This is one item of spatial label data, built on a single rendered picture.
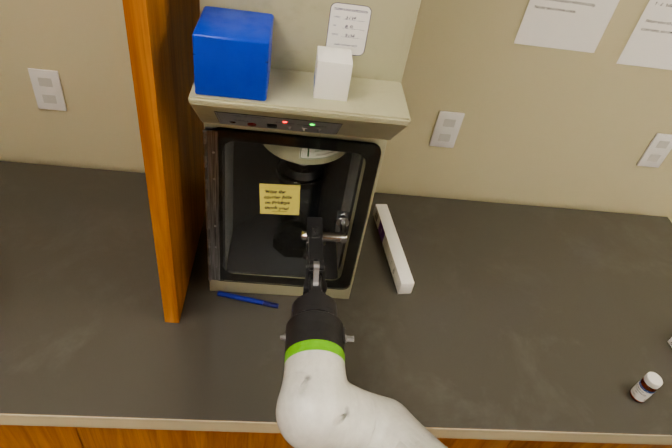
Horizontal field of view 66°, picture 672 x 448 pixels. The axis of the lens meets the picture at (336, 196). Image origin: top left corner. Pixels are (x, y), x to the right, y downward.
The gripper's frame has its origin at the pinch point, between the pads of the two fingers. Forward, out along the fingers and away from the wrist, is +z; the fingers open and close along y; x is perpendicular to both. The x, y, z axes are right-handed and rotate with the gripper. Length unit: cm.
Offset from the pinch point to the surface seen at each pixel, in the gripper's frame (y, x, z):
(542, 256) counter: -29, -64, 24
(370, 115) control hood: 30.9, -6.3, -5.8
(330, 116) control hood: 30.4, -0.5, -5.9
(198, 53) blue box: 38.6, 17.7, -5.3
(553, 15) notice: 28, -55, 48
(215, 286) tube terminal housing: -23.0, 20.9, 5.5
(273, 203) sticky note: 4.0, 8.1, 4.2
